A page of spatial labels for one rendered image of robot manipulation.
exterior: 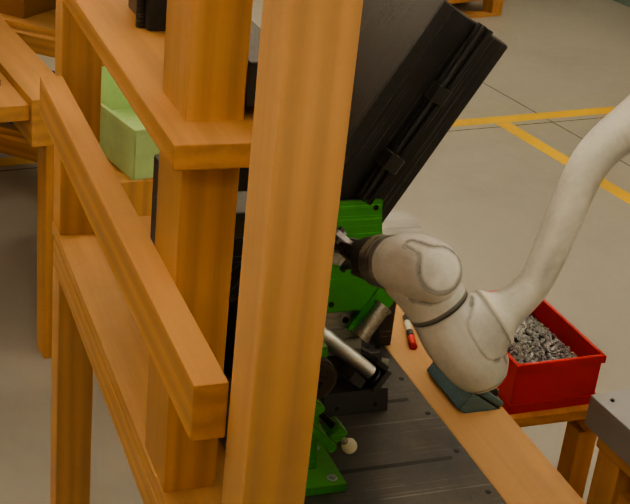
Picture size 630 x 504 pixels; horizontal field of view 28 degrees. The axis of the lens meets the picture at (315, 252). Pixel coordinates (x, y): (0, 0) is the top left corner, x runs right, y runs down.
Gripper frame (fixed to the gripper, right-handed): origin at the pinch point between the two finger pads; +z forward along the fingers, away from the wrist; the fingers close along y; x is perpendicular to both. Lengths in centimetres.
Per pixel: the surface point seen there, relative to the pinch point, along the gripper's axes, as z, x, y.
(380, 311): 1.6, 1.1, -16.3
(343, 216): 3.5, -7.3, 0.7
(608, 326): 180, -98, -178
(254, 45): -27.0, -7.9, 41.0
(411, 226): 22.8, -21.2, -19.6
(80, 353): 100, 39, -6
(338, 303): 5.3, 4.7, -10.3
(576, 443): 13, -11, -77
